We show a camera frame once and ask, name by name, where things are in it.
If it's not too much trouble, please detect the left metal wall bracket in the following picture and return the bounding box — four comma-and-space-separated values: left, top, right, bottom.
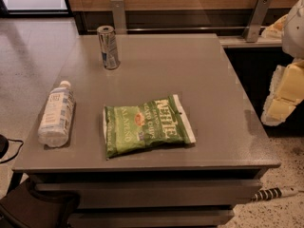
110, 0, 127, 34

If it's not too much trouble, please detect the silver blue redbull can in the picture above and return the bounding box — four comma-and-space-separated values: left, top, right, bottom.
97, 26, 120, 70

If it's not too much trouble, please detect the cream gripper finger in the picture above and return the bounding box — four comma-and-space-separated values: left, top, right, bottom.
261, 14, 287, 38
260, 60, 304, 126

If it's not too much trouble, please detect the metal wall rail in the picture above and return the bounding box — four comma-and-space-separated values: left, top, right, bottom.
86, 26, 268, 33

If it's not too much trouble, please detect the right metal wall bracket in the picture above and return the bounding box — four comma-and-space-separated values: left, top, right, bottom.
242, 0, 272, 43

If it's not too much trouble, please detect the metal wall bracket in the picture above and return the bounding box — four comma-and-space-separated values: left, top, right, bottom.
242, 0, 272, 43
110, 0, 127, 34

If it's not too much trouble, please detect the grey drawer cabinet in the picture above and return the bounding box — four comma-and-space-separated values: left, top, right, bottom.
13, 34, 280, 228

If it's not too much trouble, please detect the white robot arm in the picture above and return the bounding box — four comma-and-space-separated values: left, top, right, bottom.
261, 0, 304, 126

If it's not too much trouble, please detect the green kettle chips bag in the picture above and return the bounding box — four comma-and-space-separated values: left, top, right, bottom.
103, 94, 196, 159

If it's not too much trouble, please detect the dark chair seat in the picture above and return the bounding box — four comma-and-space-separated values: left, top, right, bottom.
0, 178, 80, 228

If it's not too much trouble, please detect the clear plastic water bottle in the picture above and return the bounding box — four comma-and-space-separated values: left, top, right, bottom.
38, 81, 75, 147

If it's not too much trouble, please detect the black white striped cable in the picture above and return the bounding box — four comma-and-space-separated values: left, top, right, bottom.
251, 185, 304, 203

